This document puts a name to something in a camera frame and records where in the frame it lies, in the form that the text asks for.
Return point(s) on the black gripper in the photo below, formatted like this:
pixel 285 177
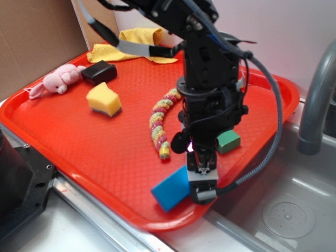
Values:
pixel 206 114

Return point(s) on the blue rectangular block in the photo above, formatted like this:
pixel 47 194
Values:
pixel 172 190

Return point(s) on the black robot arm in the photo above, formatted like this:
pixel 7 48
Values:
pixel 210 57

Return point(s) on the green rectangular block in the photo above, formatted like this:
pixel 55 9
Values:
pixel 228 141

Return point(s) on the grey sink basin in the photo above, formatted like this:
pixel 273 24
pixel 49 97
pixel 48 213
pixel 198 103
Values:
pixel 310 179

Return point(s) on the round sink drain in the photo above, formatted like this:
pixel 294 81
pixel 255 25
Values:
pixel 288 217

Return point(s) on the red plastic tray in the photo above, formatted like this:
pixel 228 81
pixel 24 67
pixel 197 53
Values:
pixel 114 159

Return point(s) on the grey sink faucet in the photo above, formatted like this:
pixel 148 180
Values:
pixel 318 117

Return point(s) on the yellow sponge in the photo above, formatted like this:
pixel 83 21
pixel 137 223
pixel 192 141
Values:
pixel 104 100

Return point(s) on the black rectangular pouch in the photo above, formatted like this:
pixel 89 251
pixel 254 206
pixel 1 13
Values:
pixel 99 72

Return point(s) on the yellow cloth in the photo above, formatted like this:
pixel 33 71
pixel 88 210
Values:
pixel 135 43

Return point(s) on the pink plush bunny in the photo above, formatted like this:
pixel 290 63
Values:
pixel 57 81

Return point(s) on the brown cardboard panel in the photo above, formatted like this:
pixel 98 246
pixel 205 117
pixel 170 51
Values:
pixel 37 37

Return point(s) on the multicolour twisted rope toy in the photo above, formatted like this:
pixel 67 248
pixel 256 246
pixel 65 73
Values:
pixel 158 135

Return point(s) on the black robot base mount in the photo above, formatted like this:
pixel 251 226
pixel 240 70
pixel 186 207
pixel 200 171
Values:
pixel 26 179

